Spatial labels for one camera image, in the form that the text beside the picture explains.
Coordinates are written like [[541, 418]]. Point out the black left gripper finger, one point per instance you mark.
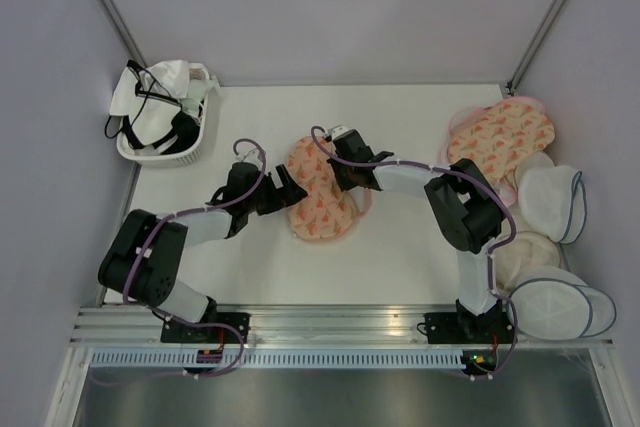
[[290, 195], [282, 177]]

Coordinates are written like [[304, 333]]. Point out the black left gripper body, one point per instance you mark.
[[266, 195]]

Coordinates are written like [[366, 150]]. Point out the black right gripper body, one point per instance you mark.
[[343, 175]]

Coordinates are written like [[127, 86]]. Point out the floral mesh laundry bag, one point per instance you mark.
[[327, 212]]

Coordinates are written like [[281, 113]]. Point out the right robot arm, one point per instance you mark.
[[469, 215]]

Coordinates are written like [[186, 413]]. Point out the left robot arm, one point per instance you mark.
[[143, 260]]

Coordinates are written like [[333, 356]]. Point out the white plastic laundry basket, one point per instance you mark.
[[165, 152]]

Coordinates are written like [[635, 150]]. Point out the black bra in basket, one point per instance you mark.
[[182, 127]]

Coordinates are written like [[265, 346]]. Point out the floral laundry bag on pile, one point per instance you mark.
[[499, 137]]

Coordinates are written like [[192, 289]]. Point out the cream laundry bag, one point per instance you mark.
[[527, 250]]

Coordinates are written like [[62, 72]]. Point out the white blue-trimmed laundry bag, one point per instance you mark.
[[553, 202]]

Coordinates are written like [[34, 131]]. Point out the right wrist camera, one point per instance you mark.
[[336, 132]]

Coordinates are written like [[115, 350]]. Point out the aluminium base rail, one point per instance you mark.
[[270, 326]]

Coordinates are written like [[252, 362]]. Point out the white slotted cable duct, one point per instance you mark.
[[262, 358]]

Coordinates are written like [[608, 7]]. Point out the left aluminium frame post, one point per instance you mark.
[[122, 31]]

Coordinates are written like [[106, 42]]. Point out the aluminium frame post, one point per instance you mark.
[[510, 87], [122, 31]]

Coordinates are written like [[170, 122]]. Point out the right aluminium frame post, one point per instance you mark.
[[510, 87]]

